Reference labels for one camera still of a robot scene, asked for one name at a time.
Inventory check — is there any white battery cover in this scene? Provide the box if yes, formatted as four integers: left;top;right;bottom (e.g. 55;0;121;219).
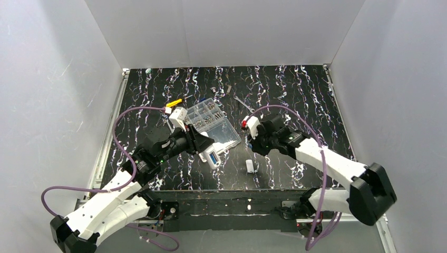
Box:
245;160;255;173

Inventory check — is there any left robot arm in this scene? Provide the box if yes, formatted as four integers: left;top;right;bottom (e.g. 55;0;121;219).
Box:
50;124;219;252

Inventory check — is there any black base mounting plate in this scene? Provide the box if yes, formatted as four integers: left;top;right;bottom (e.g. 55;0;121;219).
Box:
154;189;305;232

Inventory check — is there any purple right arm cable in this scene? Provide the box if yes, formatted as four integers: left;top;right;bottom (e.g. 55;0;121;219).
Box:
249;104;343;251

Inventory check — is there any yellow handled screwdriver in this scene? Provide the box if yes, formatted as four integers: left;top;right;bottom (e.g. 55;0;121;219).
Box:
166;99;183;108

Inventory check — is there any blue silver wrench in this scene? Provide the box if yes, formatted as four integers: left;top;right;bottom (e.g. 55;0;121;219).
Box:
234;96;255;113

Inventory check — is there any clear plastic organizer box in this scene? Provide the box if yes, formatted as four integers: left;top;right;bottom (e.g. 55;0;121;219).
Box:
185;98;241;154

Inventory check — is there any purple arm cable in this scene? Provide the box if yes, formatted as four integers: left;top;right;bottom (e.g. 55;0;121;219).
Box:
41;106;180;251
249;104;343;251

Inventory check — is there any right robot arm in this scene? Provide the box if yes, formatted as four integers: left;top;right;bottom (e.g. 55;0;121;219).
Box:
242;116;397;226

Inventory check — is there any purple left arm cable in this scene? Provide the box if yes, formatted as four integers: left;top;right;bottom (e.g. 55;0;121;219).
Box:
41;106;180;251

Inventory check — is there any white remote control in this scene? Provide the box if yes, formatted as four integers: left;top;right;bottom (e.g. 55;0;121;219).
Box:
199;144;221;170

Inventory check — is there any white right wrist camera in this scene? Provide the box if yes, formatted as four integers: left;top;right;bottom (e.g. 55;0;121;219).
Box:
241;116;260;140

